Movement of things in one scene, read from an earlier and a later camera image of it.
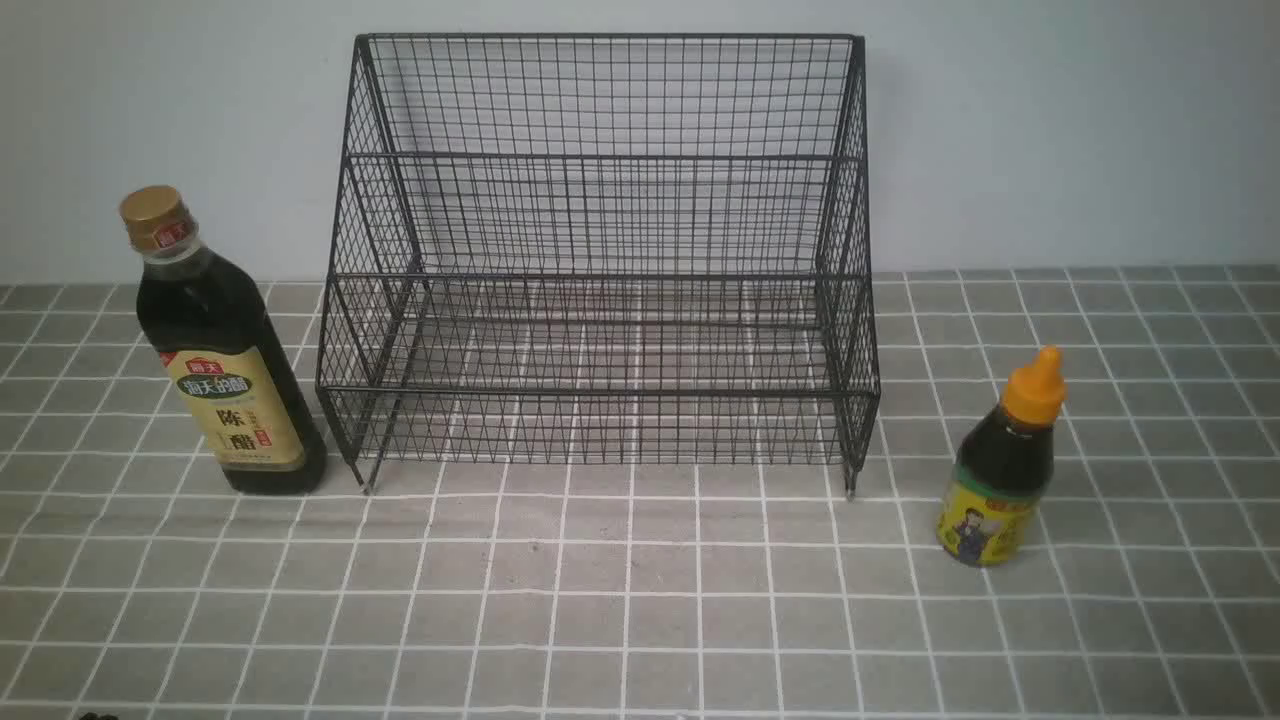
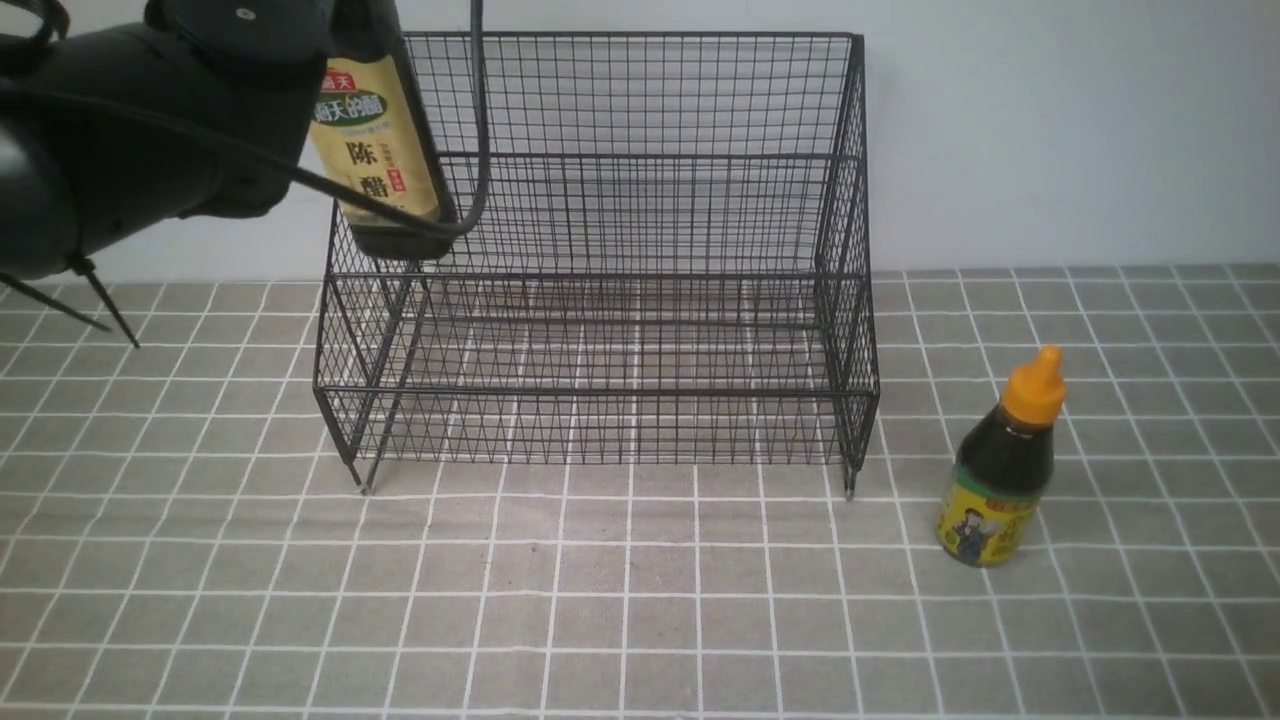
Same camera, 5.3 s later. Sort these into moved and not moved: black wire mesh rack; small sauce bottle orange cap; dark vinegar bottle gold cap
Moved: dark vinegar bottle gold cap
Not moved: small sauce bottle orange cap; black wire mesh rack
